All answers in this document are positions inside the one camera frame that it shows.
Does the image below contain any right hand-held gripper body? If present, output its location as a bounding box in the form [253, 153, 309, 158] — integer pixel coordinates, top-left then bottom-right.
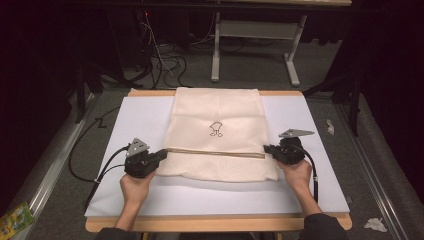
[276, 128, 315, 166]

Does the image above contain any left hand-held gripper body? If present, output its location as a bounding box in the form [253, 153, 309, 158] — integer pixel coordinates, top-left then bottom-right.
[124, 137, 158, 179]

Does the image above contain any cream mesh zippered laundry bag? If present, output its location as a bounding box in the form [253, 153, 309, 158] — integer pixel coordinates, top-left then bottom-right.
[155, 87, 280, 183]

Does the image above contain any person's right hand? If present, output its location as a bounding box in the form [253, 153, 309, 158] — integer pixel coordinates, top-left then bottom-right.
[277, 159, 313, 193]

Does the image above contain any person's left hand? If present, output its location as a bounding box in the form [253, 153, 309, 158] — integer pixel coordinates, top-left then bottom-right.
[120, 170, 157, 206]

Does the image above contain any white board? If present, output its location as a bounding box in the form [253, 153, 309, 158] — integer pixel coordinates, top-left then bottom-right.
[84, 95, 351, 218]

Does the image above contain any black metal stand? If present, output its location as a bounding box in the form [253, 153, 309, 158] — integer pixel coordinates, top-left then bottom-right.
[73, 63, 105, 124]
[301, 66, 364, 138]

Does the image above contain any wooden table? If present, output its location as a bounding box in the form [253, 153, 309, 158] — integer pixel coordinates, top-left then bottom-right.
[84, 89, 353, 233]

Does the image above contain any crumpled white paper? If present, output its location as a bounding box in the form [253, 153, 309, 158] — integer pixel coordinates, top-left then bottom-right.
[363, 217, 388, 233]

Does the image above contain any green printed packet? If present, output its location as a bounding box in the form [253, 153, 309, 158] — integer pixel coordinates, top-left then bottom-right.
[0, 202, 35, 236]

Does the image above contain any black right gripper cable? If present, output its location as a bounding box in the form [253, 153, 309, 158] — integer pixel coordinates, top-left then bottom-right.
[298, 144, 320, 204]

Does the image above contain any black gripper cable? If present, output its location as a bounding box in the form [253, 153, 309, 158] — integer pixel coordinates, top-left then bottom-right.
[83, 144, 131, 213]
[298, 144, 320, 204]

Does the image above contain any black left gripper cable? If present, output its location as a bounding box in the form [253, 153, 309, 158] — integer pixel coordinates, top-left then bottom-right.
[83, 144, 131, 213]

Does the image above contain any black floor cable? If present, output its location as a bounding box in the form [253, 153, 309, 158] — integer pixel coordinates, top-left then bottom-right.
[68, 105, 121, 184]

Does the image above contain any metal floor rail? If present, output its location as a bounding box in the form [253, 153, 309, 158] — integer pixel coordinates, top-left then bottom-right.
[334, 103, 403, 240]
[18, 93, 98, 240]

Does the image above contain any tangle of floor cables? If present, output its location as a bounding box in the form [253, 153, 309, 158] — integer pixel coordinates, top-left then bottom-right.
[134, 9, 194, 89]

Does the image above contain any white metal desk frame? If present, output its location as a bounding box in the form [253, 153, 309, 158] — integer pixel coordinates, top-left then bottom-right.
[210, 11, 308, 88]

